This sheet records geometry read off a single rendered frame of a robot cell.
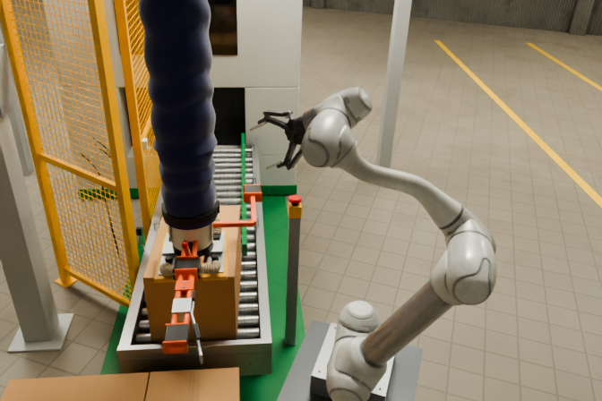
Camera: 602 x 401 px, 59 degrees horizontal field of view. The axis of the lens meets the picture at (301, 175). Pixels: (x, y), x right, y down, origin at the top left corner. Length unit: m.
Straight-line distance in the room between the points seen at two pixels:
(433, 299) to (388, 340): 0.23
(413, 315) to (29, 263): 2.27
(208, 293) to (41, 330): 1.43
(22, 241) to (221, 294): 1.24
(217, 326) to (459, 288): 1.39
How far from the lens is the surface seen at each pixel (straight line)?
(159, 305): 2.54
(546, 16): 12.79
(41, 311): 3.52
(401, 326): 1.71
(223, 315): 2.55
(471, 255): 1.54
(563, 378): 3.66
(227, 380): 2.53
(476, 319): 3.81
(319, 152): 1.35
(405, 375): 2.33
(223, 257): 2.28
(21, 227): 3.18
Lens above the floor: 2.47
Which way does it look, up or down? 28 degrees down
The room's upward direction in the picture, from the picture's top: 2 degrees clockwise
